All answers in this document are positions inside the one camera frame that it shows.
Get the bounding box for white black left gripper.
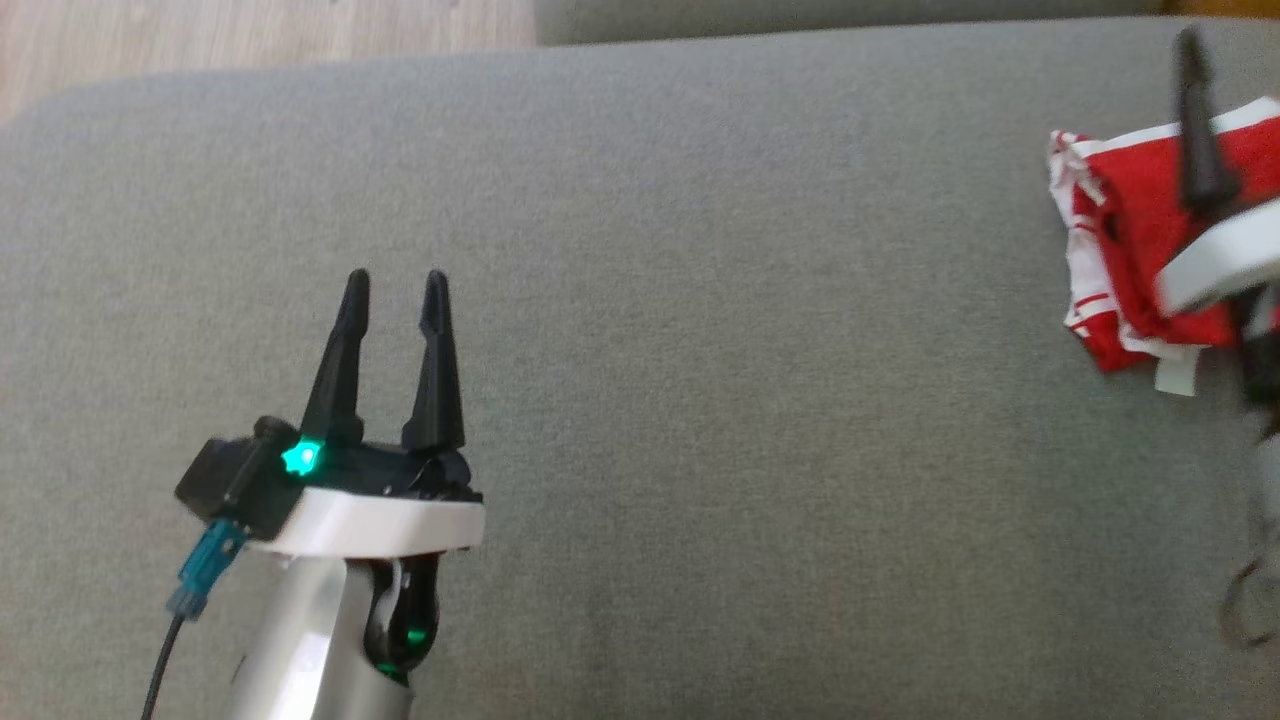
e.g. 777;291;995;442
250;268;487;559

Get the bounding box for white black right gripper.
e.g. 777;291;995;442
1155;25;1280;317

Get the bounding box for red white jersey shirt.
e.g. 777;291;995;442
1045;95;1280;396

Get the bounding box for grey and yellow sofa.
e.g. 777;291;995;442
0;15;1280;720

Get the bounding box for grey sofa seat cushion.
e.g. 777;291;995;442
535;0;1166;46

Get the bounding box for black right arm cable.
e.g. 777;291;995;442
1220;430;1280;651

